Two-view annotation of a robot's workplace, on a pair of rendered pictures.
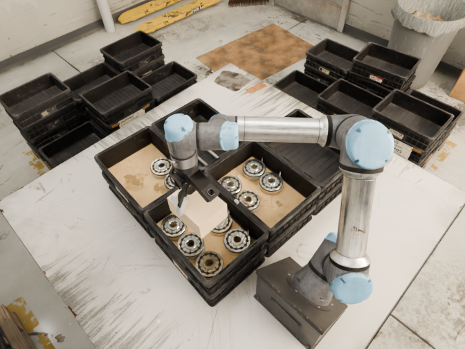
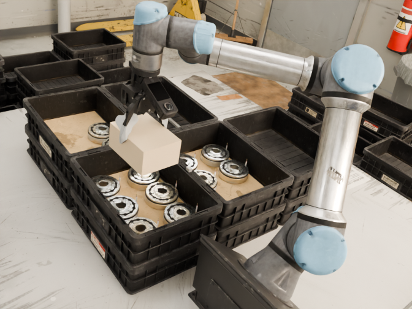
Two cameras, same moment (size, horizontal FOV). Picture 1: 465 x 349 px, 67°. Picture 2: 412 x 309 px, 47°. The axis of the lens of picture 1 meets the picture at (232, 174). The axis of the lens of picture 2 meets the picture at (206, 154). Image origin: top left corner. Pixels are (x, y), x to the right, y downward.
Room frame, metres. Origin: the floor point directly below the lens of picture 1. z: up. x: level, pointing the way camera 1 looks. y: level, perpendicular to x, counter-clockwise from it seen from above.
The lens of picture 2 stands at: (-0.41, 0.00, 1.78)
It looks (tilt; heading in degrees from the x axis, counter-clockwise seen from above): 33 degrees down; 357
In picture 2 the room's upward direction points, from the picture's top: 11 degrees clockwise
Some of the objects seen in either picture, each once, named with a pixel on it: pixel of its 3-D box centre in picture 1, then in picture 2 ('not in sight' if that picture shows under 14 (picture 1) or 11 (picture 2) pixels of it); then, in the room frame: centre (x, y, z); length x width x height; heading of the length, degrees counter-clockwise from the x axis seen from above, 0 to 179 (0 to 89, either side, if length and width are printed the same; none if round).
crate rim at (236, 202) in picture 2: (261, 181); (222, 159); (0.89, -0.12, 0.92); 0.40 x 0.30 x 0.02; 40
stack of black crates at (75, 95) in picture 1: (97, 98); (31, 87); (2.26, 1.05, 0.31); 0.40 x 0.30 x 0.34; 134
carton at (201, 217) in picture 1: (197, 207); (144, 143); (0.66, 0.12, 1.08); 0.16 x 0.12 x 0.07; 44
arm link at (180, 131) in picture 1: (181, 136); (151, 27); (0.68, 0.13, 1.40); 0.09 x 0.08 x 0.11; 89
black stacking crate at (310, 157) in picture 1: (306, 153); (281, 151); (1.08, -0.35, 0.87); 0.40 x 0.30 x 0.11; 40
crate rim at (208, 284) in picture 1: (204, 224); (144, 184); (0.70, 0.11, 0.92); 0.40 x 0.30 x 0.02; 40
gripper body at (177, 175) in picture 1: (186, 173); (142, 86); (0.68, 0.14, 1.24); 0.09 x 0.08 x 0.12; 44
